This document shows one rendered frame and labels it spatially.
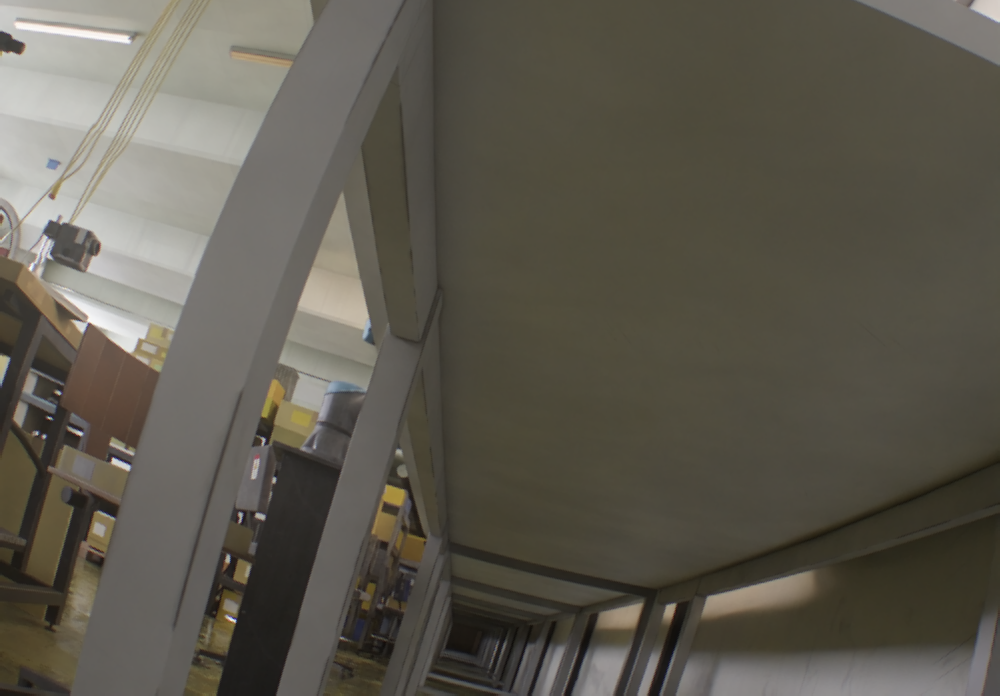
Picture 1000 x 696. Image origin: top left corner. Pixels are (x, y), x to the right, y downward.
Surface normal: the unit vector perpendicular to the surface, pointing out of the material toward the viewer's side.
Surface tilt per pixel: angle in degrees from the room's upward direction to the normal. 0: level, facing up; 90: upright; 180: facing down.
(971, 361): 180
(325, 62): 90
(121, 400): 90
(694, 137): 180
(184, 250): 90
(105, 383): 90
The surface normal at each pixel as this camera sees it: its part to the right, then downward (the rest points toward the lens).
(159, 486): 0.04, -0.37
